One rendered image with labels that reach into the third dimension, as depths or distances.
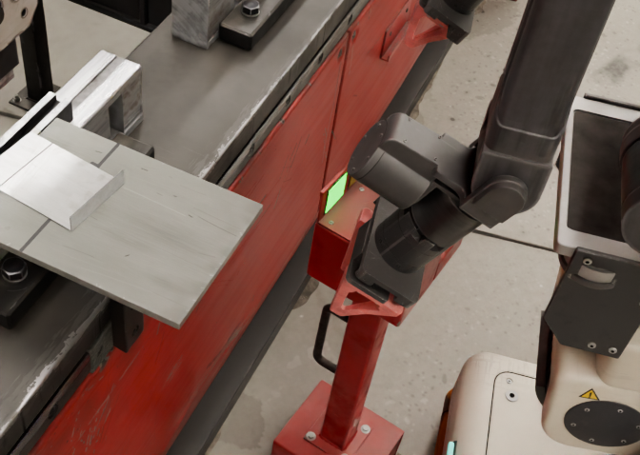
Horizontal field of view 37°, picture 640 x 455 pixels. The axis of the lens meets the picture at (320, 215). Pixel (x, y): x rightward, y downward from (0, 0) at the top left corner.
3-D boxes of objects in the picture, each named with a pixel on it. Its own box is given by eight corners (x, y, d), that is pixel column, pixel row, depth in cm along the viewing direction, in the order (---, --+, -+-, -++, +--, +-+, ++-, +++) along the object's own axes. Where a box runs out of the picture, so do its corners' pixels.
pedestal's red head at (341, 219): (397, 328, 136) (422, 249, 122) (305, 274, 140) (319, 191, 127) (461, 245, 148) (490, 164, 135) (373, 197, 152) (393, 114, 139)
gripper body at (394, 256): (350, 278, 88) (398, 241, 82) (370, 201, 94) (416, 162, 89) (405, 312, 89) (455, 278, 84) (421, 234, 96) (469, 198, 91)
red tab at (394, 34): (388, 62, 193) (394, 34, 188) (379, 58, 194) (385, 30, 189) (413, 24, 203) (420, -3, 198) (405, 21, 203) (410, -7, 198)
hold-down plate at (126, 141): (10, 332, 103) (8, 316, 101) (-30, 312, 104) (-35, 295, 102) (155, 163, 122) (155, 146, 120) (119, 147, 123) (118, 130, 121)
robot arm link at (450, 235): (499, 227, 82) (505, 181, 85) (437, 185, 80) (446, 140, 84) (448, 263, 86) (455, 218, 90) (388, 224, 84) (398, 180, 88)
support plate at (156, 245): (179, 330, 92) (179, 325, 91) (-47, 227, 97) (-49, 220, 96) (263, 210, 103) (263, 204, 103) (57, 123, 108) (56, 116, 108)
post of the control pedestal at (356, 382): (342, 452, 182) (391, 279, 142) (318, 437, 183) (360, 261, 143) (356, 431, 185) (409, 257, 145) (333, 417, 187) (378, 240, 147)
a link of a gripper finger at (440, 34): (383, 40, 124) (428, -7, 117) (392, 9, 128) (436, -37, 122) (424, 69, 126) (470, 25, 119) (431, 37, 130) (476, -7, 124)
